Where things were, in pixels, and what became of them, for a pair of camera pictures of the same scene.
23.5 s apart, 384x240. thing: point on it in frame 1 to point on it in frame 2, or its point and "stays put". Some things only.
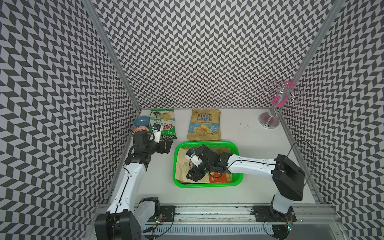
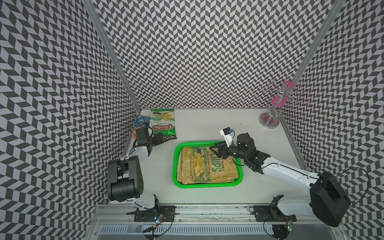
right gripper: x=194 y=172 to x=221 y=147
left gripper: x=161 y=149 to x=158 y=138
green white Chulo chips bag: x=166 y=118 stays put
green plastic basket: x=233 y=145 stays put
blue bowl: x=141 y=121 stays put
